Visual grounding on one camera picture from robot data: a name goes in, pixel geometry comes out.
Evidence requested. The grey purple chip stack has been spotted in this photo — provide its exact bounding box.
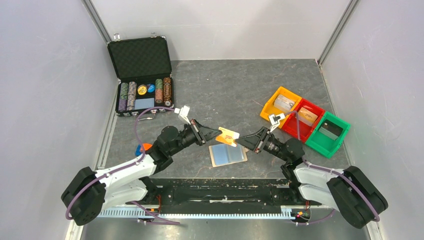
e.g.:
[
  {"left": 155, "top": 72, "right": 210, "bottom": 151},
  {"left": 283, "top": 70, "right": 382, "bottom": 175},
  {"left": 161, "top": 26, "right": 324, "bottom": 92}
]
[{"left": 126, "top": 81, "right": 137, "bottom": 111}]

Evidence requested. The green orange chip stack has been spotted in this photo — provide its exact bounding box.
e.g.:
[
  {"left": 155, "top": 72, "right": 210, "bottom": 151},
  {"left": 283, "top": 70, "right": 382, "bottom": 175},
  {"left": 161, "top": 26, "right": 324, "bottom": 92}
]
[{"left": 155, "top": 78, "right": 164, "bottom": 104}]

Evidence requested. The card deck in red bin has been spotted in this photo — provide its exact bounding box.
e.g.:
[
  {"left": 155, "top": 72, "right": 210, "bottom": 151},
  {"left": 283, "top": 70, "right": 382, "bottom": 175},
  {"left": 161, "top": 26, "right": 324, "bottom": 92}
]
[{"left": 297, "top": 105, "right": 319, "bottom": 127}]

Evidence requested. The right aluminium frame post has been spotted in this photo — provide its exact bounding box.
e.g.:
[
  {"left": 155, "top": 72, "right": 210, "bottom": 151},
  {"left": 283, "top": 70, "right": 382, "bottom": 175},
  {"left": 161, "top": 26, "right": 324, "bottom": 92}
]
[{"left": 316, "top": 0, "right": 360, "bottom": 68}]

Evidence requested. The brown orange chip stack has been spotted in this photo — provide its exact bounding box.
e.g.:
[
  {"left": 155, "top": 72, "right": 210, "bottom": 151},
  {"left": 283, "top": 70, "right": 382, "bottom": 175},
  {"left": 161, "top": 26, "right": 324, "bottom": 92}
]
[{"left": 163, "top": 77, "right": 172, "bottom": 107}]

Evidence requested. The orange gold credit card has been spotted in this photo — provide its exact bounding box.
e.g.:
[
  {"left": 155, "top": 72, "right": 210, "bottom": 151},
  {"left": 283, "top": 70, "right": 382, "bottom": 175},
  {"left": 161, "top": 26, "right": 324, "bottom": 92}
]
[{"left": 215, "top": 127, "right": 240, "bottom": 147}]

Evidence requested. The orange blue toy block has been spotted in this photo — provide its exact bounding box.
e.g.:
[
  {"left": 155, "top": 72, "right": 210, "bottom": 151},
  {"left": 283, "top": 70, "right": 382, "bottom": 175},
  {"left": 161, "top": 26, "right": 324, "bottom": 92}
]
[{"left": 134, "top": 143, "right": 153, "bottom": 157}]

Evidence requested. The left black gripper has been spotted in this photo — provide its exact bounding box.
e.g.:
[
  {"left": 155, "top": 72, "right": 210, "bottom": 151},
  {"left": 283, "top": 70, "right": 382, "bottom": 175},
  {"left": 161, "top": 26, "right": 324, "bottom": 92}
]
[{"left": 168, "top": 118, "right": 222, "bottom": 156}]

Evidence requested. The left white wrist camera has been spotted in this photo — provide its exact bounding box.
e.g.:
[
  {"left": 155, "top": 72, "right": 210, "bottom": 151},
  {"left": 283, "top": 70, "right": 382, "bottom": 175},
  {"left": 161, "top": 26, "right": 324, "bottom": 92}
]
[{"left": 174, "top": 105, "right": 191, "bottom": 125}]

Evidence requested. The green plastic bin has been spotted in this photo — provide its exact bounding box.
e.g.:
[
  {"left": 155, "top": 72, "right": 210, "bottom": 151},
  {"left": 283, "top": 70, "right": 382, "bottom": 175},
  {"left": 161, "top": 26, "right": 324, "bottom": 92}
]
[{"left": 305, "top": 111, "right": 351, "bottom": 159}]

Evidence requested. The blue dealer button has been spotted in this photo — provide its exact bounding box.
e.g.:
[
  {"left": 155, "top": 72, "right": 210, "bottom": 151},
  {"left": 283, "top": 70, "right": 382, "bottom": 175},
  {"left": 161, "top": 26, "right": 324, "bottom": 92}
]
[{"left": 146, "top": 84, "right": 156, "bottom": 93}]

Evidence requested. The green purple chip stack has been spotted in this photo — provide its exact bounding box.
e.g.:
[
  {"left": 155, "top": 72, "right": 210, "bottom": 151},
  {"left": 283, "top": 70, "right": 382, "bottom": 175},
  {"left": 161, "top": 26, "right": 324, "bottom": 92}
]
[{"left": 118, "top": 82, "right": 129, "bottom": 112}]

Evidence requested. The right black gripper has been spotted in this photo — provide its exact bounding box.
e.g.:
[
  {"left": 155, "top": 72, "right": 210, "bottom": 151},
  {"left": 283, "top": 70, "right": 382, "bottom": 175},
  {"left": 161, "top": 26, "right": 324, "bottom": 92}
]
[{"left": 235, "top": 126, "right": 289, "bottom": 162}]

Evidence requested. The red plastic bin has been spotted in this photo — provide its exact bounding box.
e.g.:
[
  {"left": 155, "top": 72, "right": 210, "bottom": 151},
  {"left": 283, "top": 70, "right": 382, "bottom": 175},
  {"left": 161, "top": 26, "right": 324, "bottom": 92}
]
[{"left": 282, "top": 98, "right": 326, "bottom": 143}]

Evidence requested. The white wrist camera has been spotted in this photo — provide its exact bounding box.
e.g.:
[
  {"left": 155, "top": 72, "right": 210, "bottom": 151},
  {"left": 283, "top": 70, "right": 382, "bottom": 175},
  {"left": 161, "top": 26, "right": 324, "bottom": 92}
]
[
  {"left": 268, "top": 112, "right": 286, "bottom": 133},
  {"left": 174, "top": 105, "right": 191, "bottom": 125}
]

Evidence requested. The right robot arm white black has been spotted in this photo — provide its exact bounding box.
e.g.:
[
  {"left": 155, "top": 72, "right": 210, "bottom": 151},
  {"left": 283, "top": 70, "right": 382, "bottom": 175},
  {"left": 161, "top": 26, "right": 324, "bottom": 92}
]
[{"left": 236, "top": 127, "right": 389, "bottom": 229}]

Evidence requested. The white slotted cable duct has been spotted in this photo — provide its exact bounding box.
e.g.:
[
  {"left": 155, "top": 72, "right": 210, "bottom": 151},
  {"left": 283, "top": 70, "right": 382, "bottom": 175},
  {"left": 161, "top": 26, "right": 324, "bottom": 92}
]
[{"left": 97, "top": 206, "right": 295, "bottom": 220}]

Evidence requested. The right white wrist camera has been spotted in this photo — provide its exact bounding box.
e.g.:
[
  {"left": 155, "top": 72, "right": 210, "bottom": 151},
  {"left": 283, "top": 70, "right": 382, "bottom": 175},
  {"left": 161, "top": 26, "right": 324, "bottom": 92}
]
[{"left": 268, "top": 112, "right": 286, "bottom": 133}]

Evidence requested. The card deck in green bin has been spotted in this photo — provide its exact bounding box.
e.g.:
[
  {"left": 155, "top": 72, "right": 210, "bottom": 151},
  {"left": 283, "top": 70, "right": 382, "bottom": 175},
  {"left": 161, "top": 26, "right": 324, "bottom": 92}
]
[{"left": 318, "top": 120, "right": 343, "bottom": 141}]

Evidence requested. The yellow plastic bin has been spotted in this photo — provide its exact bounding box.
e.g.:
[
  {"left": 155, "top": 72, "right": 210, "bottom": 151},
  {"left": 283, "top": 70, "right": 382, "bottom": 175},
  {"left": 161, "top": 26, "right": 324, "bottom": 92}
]
[{"left": 259, "top": 86, "right": 302, "bottom": 122}]

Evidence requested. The left aluminium frame post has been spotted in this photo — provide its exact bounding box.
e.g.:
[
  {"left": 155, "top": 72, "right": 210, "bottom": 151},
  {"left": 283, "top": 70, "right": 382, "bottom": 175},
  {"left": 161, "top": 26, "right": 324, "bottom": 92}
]
[{"left": 82, "top": 0, "right": 112, "bottom": 43}]

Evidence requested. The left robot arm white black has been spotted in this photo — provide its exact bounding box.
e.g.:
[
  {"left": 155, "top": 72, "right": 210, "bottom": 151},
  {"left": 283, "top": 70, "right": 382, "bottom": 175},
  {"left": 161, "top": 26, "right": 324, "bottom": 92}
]
[{"left": 60, "top": 119, "right": 222, "bottom": 226}]

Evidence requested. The aluminium frame post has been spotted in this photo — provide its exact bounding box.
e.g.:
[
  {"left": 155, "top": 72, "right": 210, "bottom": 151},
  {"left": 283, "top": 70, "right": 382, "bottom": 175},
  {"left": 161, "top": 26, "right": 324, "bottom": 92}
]
[
  {"left": 82, "top": 0, "right": 112, "bottom": 43},
  {"left": 316, "top": 0, "right": 360, "bottom": 68}
]

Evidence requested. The yellow dealer button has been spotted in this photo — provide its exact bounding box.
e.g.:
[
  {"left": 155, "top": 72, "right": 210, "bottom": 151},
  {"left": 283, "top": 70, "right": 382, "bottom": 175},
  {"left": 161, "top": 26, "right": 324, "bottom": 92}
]
[{"left": 137, "top": 84, "right": 148, "bottom": 96}]

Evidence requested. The card deck in yellow bin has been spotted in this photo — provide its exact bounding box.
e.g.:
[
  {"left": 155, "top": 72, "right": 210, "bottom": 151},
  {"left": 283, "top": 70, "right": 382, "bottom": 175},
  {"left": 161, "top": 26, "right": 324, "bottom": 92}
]
[{"left": 273, "top": 94, "right": 295, "bottom": 113}]

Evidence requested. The blue playing card deck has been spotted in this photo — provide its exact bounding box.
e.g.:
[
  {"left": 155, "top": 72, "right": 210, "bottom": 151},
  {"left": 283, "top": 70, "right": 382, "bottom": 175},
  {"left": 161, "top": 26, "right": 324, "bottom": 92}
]
[{"left": 134, "top": 98, "right": 155, "bottom": 110}]

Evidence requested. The beige leather card holder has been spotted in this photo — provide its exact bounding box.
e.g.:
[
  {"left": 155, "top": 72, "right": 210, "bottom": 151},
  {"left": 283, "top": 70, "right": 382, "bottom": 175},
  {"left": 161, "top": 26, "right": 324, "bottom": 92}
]
[{"left": 209, "top": 143, "right": 248, "bottom": 168}]

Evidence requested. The black poker chip case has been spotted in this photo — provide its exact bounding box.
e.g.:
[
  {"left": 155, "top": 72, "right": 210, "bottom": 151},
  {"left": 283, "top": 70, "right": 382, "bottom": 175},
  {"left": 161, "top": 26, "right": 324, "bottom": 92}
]
[{"left": 106, "top": 35, "right": 175, "bottom": 117}]

